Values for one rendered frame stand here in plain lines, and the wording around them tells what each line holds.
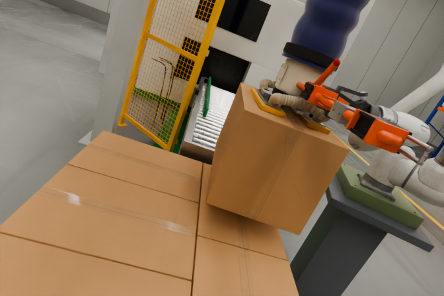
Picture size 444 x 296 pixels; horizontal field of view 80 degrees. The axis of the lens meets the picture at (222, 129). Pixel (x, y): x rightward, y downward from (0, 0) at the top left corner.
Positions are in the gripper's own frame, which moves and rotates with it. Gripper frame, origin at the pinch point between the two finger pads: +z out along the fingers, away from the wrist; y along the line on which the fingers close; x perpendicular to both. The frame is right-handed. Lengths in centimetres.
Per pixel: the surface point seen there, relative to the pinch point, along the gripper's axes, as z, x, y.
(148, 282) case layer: 34, -28, 66
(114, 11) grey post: 186, 344, 25
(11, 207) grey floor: 113, 39, 120
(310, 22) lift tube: 7.6, 20.2, -21.8
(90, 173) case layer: 70, 15, 66
